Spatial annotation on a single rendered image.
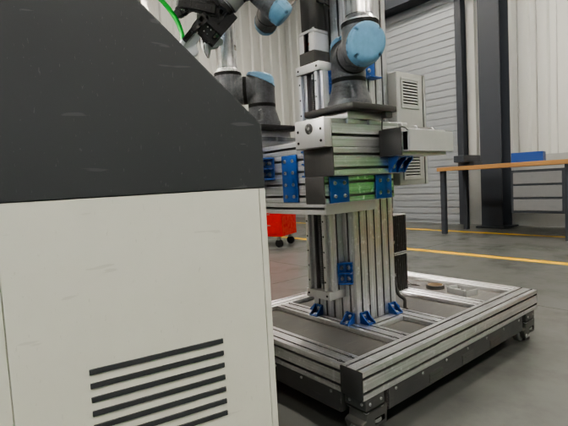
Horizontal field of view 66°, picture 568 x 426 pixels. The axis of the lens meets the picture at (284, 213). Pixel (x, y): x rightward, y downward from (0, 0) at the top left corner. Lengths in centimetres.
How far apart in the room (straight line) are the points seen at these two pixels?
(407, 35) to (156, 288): 759
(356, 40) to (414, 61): 675
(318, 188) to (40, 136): 81
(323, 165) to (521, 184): 454
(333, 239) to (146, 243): 90
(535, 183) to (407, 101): 391
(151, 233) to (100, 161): 19
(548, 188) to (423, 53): 341
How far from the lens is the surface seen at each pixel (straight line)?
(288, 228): 562
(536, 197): 575
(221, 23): 142
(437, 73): 785
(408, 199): 803
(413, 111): 200
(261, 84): 190
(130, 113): 103
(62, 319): 102
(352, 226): 174
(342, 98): 150
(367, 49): 141
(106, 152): 101
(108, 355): 106
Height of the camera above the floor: 80
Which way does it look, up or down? 4 degrees down
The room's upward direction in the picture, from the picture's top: 3 degrees counter-clockwise
